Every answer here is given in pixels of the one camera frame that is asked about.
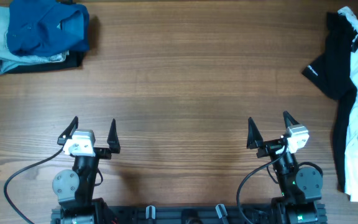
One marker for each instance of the black t-shirt with logo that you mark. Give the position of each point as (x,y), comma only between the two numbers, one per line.
(330,72)

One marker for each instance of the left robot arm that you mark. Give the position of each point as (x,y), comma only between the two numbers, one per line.
(74,187)

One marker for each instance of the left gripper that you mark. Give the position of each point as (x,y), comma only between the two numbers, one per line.
(104,153)

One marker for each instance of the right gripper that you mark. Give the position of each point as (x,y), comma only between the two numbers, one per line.
(256,140)

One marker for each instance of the light grey folded garment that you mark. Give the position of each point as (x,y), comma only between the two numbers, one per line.
(10,63)

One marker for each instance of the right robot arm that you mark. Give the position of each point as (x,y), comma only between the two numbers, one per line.
(300,183)

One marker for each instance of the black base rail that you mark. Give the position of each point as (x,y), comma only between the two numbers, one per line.
(185,214)

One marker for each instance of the black folded garment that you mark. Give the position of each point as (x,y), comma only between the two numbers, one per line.
(73,60)

